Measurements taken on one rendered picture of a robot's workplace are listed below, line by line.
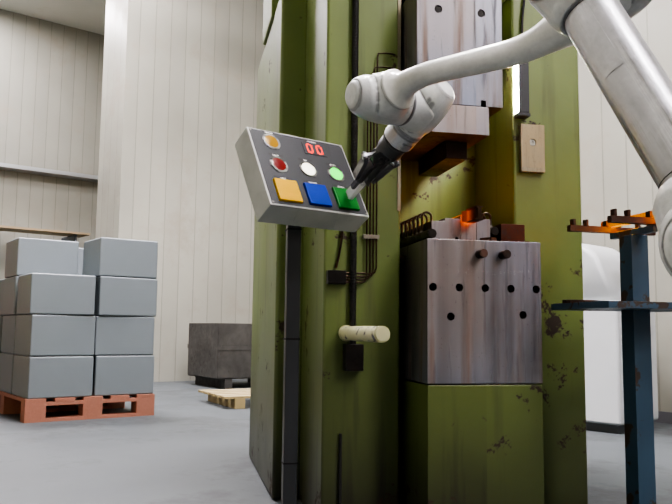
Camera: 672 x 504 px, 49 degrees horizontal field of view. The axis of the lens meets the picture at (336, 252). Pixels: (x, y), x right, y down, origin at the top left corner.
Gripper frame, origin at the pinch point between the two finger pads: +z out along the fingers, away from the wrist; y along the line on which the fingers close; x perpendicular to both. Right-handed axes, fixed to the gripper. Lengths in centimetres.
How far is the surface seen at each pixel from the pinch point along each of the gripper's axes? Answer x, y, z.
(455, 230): -5.9, 42.7, 6.0
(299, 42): 99, 29, 26
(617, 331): 20, 295, 112
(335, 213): -5.3, -5.2, 5.9
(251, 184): 5.8, -26.9, 11.0
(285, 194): -1.8, -21.6, 4.8
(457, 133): 21.5, 43.6, -10.2
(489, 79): 35, 54, -24
